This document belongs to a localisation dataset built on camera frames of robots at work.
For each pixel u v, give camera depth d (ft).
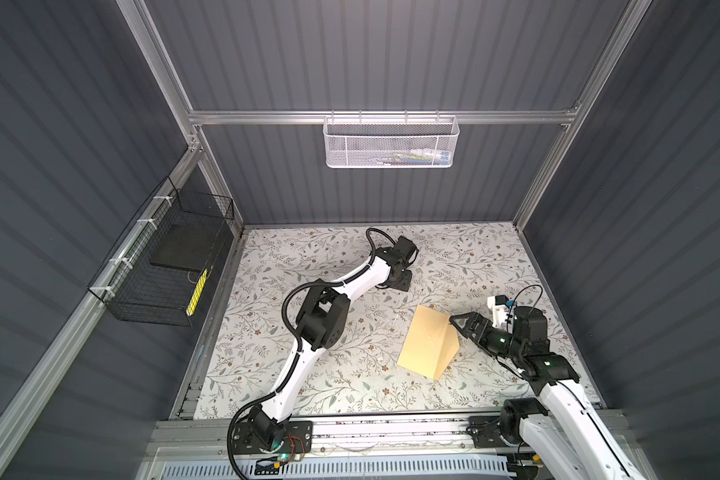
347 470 2.53
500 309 2.42
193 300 2.20
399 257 2.67
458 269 3.55
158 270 2.37
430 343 2.92
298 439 2.37
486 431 2.42
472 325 2.30
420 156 3.00
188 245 2.49
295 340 1.97
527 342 1.96
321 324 2.00
